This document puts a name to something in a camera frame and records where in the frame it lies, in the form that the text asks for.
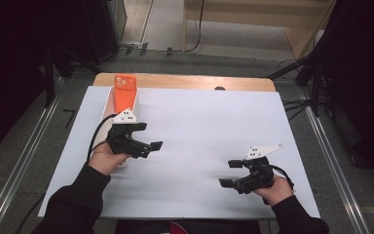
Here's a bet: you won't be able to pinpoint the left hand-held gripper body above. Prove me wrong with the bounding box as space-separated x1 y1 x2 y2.
106 107 152 160

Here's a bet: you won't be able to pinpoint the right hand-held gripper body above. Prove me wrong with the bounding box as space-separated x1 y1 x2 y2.
233 143 283 195

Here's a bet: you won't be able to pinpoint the orange phone case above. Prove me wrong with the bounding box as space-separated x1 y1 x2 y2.
114 73 137 114

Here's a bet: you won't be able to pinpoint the white rectangular plastic bin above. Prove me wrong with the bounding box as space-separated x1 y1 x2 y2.
91 85 140 170

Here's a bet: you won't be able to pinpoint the person's right hand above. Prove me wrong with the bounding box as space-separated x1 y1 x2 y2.
252 175 295 208

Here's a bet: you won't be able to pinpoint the person's left hand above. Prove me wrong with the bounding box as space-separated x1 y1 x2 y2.
88 140 132 176

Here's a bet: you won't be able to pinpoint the white table mat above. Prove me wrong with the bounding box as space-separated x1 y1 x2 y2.
38 85 321 219

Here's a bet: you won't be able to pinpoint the person's dark trousers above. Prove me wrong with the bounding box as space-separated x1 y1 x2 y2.
114 218 261 234

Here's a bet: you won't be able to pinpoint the wooden table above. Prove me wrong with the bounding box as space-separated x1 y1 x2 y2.
93 72 277 93

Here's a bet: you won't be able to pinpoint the red and white shoe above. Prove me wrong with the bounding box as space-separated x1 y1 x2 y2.
168 220 189 234

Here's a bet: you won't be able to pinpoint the black metal stand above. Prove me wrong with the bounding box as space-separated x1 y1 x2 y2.
42 45 102 109

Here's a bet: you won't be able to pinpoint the black tripod stand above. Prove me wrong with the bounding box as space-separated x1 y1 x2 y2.
267 55 335 122

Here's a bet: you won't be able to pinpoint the dark cabinet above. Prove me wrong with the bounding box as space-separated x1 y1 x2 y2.
81 0 129 64

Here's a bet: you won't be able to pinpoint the black curtain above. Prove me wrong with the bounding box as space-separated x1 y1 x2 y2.
0 0 91 160
318 0 374 179

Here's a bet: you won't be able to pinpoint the light wooden shelf unit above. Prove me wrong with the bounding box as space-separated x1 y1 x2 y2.
183 0 337 61

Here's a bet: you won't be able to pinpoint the left hand-held gripper black cable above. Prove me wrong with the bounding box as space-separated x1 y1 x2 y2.
86 113 118 164

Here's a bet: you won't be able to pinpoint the hand-held gripper black cable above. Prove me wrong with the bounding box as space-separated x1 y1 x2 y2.
86 113 118 164
269 164 296 191

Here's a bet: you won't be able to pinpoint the right hand-held gripper black cable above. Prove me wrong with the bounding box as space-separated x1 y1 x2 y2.
269 164 296 191

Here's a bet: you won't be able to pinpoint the metal floor rail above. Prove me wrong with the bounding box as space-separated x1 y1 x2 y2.
300 87 371 234
0 94 62 234

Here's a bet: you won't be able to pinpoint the thin black floor cable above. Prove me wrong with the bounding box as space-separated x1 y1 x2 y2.
14 193 47 234

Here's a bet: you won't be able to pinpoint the hanging black cable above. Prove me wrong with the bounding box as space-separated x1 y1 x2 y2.
184 0 206 54

